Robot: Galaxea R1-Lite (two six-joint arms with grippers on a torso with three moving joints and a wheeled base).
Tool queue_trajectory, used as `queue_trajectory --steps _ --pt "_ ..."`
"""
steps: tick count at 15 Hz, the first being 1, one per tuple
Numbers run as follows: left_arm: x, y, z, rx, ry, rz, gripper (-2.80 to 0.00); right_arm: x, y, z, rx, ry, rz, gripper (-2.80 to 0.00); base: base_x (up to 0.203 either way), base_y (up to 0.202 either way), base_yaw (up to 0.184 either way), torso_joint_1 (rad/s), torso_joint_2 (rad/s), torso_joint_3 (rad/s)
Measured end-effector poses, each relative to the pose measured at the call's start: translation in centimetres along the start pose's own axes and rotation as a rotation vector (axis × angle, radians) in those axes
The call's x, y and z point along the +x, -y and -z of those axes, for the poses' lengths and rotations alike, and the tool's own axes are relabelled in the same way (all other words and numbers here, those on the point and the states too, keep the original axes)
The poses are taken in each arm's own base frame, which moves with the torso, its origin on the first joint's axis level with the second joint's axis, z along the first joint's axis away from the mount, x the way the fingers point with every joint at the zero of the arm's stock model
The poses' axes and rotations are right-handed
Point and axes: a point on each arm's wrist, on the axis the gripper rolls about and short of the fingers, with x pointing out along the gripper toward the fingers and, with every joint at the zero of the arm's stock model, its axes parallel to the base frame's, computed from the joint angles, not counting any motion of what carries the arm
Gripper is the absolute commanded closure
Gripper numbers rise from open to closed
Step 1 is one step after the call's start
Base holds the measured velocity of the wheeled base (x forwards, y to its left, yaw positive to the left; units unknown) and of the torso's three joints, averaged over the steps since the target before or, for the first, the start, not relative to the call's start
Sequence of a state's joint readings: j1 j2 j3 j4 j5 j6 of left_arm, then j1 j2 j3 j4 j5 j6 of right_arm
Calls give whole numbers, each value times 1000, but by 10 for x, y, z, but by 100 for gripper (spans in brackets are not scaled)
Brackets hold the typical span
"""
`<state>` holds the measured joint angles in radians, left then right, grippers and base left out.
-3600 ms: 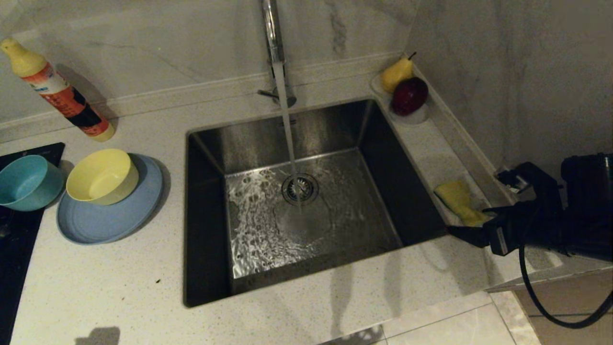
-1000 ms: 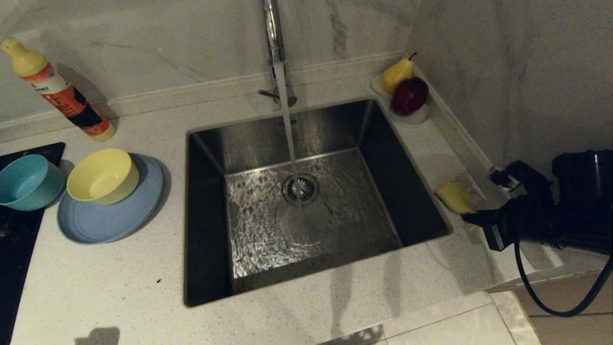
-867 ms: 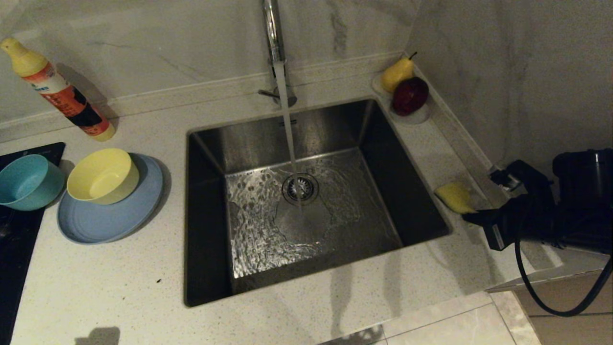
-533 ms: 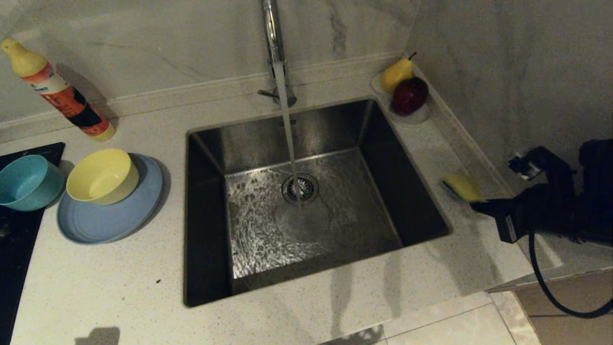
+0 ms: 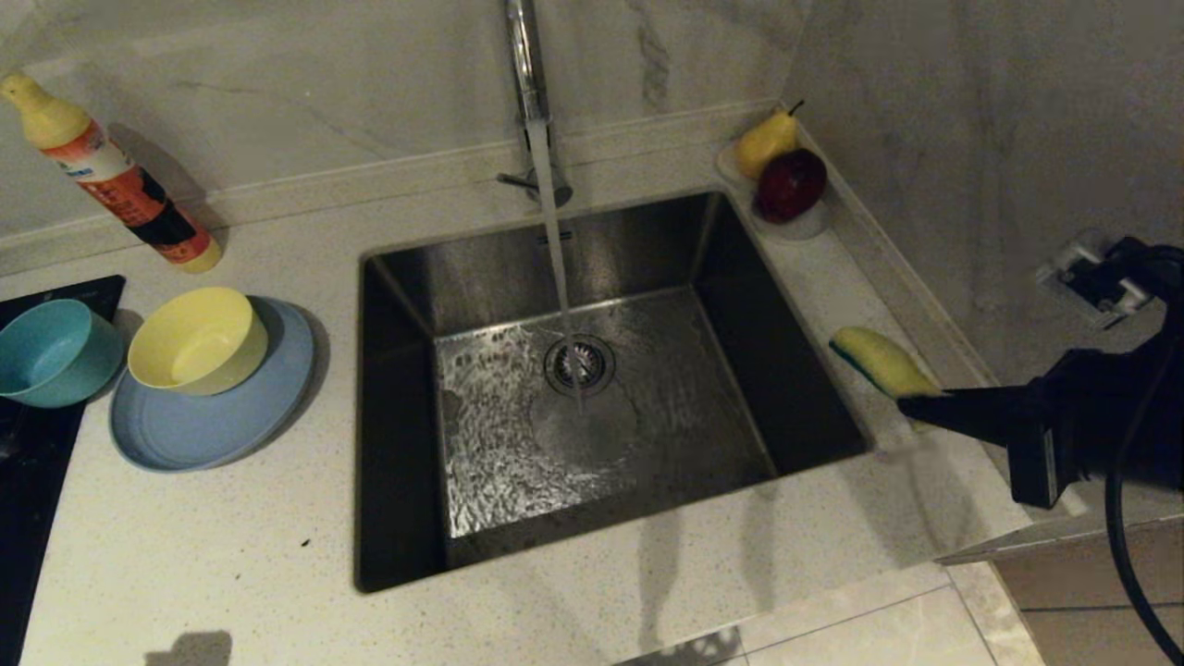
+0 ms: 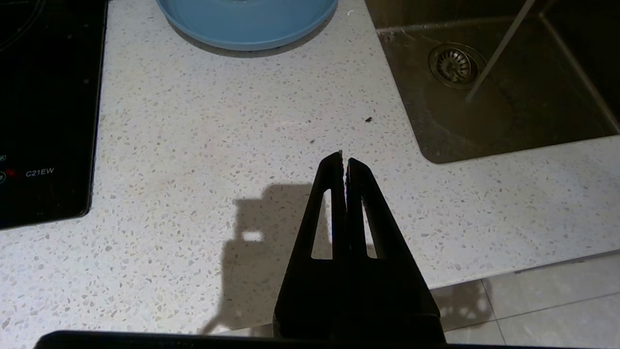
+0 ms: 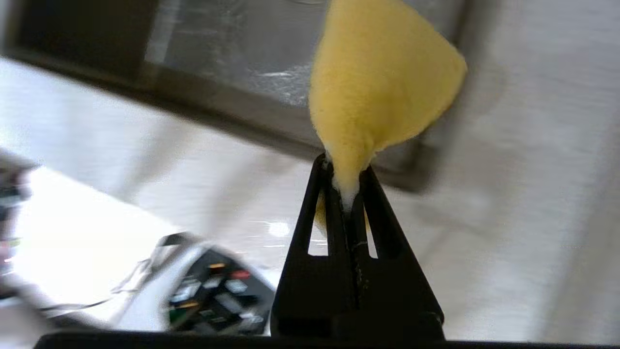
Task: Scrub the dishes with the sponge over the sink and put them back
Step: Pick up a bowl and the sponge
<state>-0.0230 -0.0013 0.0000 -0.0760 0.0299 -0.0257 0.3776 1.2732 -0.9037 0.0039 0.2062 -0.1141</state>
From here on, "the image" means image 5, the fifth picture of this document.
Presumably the yellow sponge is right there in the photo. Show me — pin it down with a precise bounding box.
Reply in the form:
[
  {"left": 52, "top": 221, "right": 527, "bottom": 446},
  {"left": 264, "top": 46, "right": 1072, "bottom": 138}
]
[{"left": 829, "top": 326, "right": 945, "bottom": 401}]

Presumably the chrome faucet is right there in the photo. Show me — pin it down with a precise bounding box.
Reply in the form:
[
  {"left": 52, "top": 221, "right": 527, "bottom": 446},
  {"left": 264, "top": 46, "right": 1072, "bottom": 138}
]
[{"left": 497, "top": 0, "right": 574, "bottom": 210}]

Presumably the orange-label dish soap bottle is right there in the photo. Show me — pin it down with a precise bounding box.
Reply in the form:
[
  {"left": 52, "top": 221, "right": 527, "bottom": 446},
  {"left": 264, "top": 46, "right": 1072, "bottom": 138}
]
[{"left": 0, "top": 72, "right": 224, "bottom": 275}]

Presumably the teal plastic bowl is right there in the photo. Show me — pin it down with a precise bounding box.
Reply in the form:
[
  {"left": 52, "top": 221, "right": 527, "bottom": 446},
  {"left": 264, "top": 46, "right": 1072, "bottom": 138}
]
[{"left": 0, "top": 299, "right": 125, "bottom": 410}]

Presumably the stainless steel sink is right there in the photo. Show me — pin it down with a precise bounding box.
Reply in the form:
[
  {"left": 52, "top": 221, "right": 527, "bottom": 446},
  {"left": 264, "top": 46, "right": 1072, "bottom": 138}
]
[{"left": 355, "top": 190, "right": 873, "bottom": 593}]

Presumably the metal sink drain strainer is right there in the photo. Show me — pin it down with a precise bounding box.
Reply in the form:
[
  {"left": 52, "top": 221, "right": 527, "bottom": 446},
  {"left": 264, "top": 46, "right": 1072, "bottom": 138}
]
[{"left": 543, "top": 334, "right": 617, "bottom": 400}]

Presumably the white fruit dish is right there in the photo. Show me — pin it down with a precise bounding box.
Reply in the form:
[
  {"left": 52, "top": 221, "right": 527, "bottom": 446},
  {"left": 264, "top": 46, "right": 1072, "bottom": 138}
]
[{"left": 714, "top": 143, "right": 831, "bottom": 243}]

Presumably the dark red apple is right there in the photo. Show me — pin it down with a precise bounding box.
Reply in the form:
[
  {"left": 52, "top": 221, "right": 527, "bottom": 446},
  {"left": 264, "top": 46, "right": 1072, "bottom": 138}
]
[{"left": 754, "top": 148, "right": 829, "bottom": 225}]

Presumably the yellow pear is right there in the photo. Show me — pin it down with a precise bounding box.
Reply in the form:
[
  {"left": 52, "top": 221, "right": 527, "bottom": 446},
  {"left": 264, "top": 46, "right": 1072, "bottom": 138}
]
[{"left": 734, "top": 100, "right": 804, "bottom": 181}]

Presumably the light blue plate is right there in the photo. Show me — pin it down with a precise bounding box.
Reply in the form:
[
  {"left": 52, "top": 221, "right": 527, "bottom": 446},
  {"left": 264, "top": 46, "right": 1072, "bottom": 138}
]
[{"left": 110, "top": 296, "right": 317, "bottom": 474}]

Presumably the yellow plastic bowl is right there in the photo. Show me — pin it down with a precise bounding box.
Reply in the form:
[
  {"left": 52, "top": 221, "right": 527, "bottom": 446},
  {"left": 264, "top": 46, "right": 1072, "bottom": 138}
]
[{"left": 127, "top": 287, "right": 269, "bottom": 398}]

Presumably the black induction cooktop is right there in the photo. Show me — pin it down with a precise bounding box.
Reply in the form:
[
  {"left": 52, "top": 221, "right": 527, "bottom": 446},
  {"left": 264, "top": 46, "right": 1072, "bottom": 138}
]
[{"left": 0, "top": 275, "right": 127, "bottom": 666}]

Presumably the black cable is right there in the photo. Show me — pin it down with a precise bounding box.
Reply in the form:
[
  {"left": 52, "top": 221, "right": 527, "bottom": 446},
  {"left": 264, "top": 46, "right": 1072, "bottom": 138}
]
[{"left": 1104, "top": 237, "right": 1184, "bottom": 666}]

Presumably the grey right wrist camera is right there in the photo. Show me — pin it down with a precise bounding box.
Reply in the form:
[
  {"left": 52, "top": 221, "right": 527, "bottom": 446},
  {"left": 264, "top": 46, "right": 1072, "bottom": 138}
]
[{"left": 1036, "top": 236, "right": 1155, "bottom": 330}]

